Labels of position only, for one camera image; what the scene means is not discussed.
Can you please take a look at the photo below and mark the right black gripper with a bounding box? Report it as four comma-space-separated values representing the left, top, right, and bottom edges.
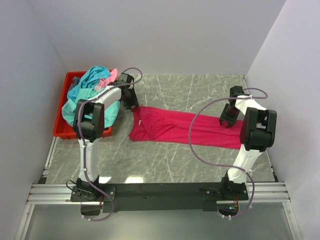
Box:
218, 103, 240, 128

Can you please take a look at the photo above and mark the magenta t shirt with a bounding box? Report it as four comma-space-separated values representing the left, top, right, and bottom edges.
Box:
128, 106, 243, 150

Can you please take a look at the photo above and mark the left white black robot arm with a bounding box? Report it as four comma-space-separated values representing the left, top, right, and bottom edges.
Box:
72, 83, 139, 201

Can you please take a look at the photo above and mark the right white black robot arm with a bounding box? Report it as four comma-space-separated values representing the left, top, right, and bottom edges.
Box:
219, 93, 277, 200

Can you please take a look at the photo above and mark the teal green t shirt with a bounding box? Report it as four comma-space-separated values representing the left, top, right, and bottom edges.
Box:
61, 88, 120, 128

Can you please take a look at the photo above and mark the pink t shirt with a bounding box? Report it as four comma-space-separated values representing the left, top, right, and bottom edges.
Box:
96, 68, 118, 89

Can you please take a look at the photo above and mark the light blue t shirt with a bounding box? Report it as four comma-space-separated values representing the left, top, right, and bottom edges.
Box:
66, 65, 110, 97

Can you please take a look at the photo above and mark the grey t shirt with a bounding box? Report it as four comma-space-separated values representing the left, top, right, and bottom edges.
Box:
68, 77, 81, 91

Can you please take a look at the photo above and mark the red plastic bin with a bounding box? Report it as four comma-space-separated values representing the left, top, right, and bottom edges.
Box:
53, 71, 105, 140

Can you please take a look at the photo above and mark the black base beam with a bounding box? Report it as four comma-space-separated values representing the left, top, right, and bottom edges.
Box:
70, 182, 249, 216

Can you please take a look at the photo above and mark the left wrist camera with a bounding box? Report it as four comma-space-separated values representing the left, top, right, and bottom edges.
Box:
107, 73, 135, 88

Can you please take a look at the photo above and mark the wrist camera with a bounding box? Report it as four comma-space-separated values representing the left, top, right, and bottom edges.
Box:
107, 73, 135, 88
229, 85, 246, 98

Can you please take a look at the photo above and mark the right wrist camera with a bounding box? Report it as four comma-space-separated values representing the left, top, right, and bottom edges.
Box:
229, 85, 246, 98

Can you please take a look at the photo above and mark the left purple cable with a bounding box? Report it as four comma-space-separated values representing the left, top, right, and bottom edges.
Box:
77, 66, 144, 222

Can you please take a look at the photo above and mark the purple cable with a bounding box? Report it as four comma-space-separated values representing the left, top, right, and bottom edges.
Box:
188, 87, 269, 220
77, 66, 144, 222

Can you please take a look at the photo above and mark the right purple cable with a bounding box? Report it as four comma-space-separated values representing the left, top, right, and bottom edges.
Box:
188, 87, 269, 220

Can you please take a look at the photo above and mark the aluminium rail frame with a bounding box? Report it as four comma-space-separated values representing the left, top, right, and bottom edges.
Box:
14, 137, 83, 240

